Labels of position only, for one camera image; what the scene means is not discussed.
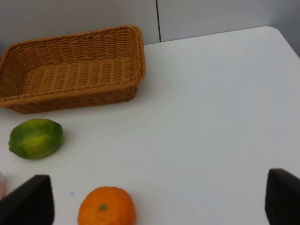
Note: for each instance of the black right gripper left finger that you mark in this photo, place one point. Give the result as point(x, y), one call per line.
point(31, 203)

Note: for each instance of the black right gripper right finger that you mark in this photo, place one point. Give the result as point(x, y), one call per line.
point(282, 198)

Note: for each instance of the pink lotion bottle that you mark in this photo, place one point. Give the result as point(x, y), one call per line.
point(2, 186)

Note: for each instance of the green lime fruit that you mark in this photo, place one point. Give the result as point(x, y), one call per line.
point(36, 138)

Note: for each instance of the orange mandarin fruit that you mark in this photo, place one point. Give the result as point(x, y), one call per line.
point(107, 206)

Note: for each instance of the tan wicker basket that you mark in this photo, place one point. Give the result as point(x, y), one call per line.
point(92, 68)

